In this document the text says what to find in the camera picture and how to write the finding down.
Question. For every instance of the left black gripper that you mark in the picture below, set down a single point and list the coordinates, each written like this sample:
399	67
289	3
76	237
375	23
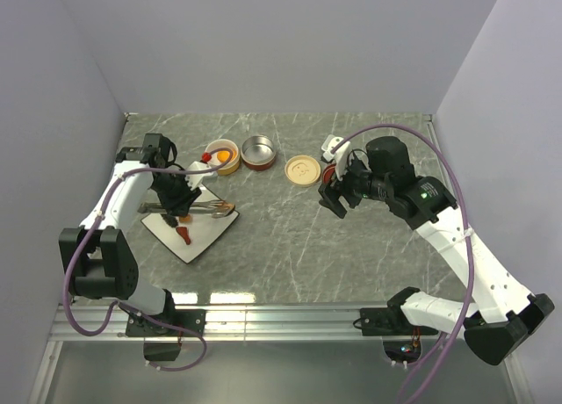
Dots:
175	206

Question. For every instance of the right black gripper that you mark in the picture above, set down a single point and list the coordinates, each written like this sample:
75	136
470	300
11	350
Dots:
330	192

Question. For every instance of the metal tongs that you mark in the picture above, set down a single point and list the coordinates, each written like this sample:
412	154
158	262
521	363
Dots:
205	208

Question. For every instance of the salmon slice food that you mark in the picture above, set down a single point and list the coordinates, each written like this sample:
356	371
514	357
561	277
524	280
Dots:
223	210

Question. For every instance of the orange egg yolk food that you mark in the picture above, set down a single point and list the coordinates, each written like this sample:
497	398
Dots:
226	156

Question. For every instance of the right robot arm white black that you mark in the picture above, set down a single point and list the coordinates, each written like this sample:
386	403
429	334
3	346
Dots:
501	314

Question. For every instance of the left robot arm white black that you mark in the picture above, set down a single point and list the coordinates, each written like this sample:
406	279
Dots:
97	260

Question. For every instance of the yellow lunch container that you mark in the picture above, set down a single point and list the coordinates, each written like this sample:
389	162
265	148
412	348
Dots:
223	144

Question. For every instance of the red steel lunch container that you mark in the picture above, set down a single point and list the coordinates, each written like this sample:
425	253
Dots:
258	153

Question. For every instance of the red sausage food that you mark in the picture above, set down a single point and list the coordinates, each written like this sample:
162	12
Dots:
183	232

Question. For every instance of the red round lid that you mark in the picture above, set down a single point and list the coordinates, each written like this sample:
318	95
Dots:
329	175

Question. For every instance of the white square plate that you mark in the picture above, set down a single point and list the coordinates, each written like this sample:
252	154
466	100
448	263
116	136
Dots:
203	230

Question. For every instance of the cream round lid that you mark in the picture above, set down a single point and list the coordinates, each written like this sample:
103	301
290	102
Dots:
302	170

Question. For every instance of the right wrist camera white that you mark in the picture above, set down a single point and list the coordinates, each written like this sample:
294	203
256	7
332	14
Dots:
336	150

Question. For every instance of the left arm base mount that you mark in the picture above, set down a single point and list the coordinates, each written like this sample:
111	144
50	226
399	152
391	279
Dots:
191	319

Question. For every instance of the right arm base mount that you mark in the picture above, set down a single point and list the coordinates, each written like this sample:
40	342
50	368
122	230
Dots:
387	321

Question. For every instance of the aluminium rail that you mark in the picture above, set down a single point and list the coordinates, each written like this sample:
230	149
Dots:
233	323

